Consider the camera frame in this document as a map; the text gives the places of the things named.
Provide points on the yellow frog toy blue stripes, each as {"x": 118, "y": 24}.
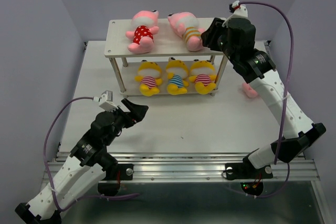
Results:
{"x": 177, "y": 73}

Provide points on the aluminium front rail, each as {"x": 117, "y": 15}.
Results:
{"x": 197, "y": 167}

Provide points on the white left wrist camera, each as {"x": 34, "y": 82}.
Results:
{"x": 105, "y": 101}

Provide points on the pink frog toy polka dots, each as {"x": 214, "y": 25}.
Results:
{"x": 143, "y": 28}

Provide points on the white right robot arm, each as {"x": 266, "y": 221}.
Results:
{"x": 298, "y": 132}

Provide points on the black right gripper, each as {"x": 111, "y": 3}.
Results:
{"x": 209, "y": 36}

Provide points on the yellow frog toy red stripes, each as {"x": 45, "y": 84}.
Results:
{"x": 202, "y": 75}

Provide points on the white two-tier shelf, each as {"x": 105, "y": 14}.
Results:
{"x": 167, "y": 44}

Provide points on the pink frog toy orange stripes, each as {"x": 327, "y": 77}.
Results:
{"x": 186, "y": 26}

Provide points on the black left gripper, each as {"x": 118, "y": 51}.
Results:
{"x": 137, "y": 112}

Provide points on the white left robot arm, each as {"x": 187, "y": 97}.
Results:
{"x": 87, "y": 163}

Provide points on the yellow frog toy pink stripes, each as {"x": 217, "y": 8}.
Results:
{"x": 149, "y": 76}

